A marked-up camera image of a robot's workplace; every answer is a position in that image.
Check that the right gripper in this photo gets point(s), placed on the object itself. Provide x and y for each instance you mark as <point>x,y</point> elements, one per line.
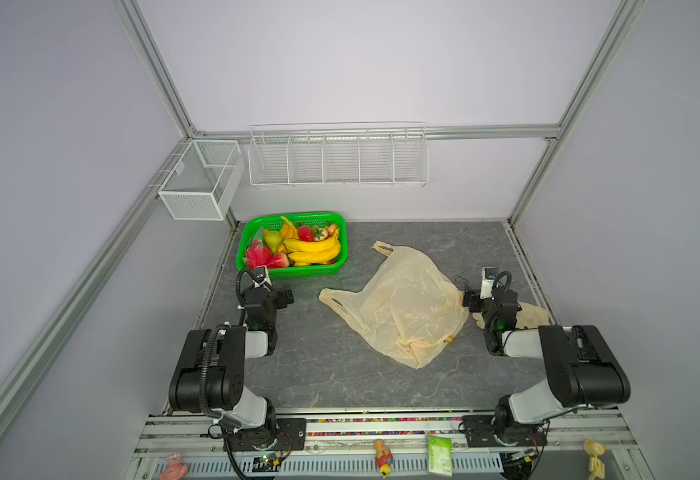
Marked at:
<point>475,302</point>

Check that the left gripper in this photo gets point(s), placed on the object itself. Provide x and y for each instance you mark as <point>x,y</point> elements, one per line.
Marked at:
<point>281,298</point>

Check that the beige plastic bag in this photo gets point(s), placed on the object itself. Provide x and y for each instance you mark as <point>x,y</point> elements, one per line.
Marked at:
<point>409,311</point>

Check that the red strawberry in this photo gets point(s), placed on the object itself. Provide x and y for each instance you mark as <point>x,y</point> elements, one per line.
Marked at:
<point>306,233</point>

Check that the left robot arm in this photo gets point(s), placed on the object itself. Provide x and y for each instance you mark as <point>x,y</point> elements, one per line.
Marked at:
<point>209,377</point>

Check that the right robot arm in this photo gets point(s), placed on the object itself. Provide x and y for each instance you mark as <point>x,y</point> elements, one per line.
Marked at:
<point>581,372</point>

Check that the pink dragon fruit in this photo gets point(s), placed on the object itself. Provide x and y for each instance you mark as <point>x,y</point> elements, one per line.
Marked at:
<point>258,255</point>

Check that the red peach fruit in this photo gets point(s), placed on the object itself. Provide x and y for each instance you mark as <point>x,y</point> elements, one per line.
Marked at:
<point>279,261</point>

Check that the green yellow pear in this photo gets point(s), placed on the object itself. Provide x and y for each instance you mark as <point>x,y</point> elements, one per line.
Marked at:
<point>274,240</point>

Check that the yellow banana bunch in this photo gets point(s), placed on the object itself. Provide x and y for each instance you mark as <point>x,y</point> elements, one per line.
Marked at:
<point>323,249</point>

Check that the white mesh box basket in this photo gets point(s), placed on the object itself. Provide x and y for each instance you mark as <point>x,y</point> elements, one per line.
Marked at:
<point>203,181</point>

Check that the green white card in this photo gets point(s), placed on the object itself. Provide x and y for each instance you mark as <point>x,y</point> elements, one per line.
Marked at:
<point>439,456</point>

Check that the red yellow toy figure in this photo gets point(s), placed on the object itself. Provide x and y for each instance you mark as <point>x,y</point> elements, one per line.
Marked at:
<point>384,459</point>

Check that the pink toy figure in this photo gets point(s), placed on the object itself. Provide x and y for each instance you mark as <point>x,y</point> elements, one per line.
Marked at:
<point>175,469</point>

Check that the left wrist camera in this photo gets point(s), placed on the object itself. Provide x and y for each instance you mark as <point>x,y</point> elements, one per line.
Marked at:
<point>261,277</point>

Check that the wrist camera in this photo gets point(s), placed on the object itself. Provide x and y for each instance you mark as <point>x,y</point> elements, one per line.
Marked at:
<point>489,275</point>
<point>261,277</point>

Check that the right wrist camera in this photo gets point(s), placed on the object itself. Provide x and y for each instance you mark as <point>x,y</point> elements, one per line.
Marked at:
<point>489,275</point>

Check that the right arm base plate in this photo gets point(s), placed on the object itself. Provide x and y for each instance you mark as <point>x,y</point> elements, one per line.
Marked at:
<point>484,430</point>

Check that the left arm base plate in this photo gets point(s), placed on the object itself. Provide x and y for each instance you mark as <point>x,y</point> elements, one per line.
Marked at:
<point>281,434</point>

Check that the aluminium front rail frame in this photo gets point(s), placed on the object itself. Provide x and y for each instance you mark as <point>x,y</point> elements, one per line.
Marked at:
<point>341,445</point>

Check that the white wire shelf rack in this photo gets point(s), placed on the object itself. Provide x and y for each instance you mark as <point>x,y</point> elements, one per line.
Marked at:
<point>339,155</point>

